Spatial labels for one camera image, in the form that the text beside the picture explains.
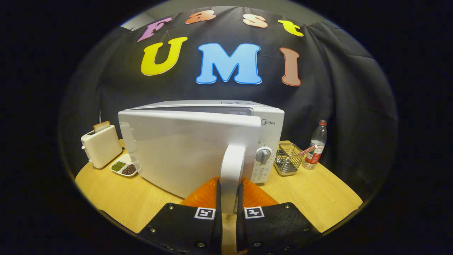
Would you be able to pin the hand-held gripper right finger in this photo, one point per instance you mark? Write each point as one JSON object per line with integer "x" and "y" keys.
{"x": 240, "y": 223}

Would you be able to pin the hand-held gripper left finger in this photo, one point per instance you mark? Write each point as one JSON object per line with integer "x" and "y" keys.
{"x": 218, "y": 219}

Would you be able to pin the white microwave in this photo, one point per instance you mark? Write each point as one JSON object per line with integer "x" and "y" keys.
{"x": 177, "y": 148}

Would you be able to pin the pink striped straw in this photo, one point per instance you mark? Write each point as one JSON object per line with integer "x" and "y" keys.
{"x": 306, "y": 150}

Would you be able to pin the white divided bean dish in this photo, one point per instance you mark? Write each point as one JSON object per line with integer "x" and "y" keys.
{"x": 124, "y": 168}

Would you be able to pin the clear plastic water bottle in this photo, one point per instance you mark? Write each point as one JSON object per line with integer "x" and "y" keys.
{"x": 316, "y": 145}

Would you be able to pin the white toaster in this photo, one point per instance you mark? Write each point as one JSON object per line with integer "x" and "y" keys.
{"x": 102, "y": 147}

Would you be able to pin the brown toast slice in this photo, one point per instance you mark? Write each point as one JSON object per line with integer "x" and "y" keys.
{"x": 101, "y": 126}

